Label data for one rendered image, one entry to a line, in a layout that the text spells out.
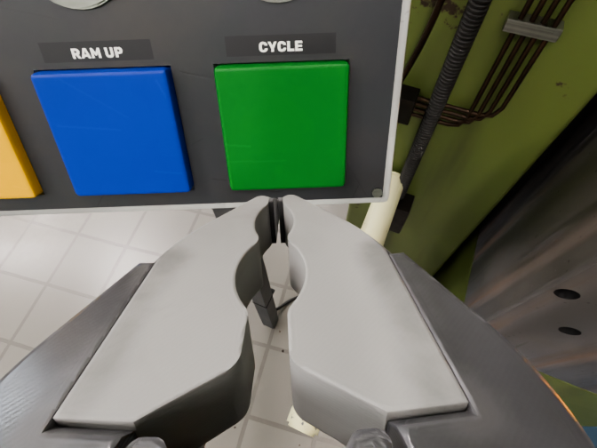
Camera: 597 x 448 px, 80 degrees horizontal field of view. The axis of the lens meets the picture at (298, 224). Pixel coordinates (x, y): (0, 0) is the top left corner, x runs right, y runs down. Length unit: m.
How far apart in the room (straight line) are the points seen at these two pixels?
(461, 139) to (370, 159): 0.38
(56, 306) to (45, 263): 0.18
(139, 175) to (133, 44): 0.07
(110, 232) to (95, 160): 1.25
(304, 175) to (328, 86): 0.05
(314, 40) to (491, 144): 0.43
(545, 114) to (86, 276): 1.35
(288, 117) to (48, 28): 0.13
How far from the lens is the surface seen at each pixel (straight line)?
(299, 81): 0.21
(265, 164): 0.23
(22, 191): 0.29
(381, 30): 0.22
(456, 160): 0.64
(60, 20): 0.25
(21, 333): 1.50
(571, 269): 0.49
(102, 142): 0.25
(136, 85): 0.23
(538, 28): 0.49
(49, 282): 1.52
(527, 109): 0.57
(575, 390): 0.88
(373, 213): 0.63
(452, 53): 0.50
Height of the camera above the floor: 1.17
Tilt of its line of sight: 61 degrees down
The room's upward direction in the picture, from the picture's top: 2 degrees counter-clockwise
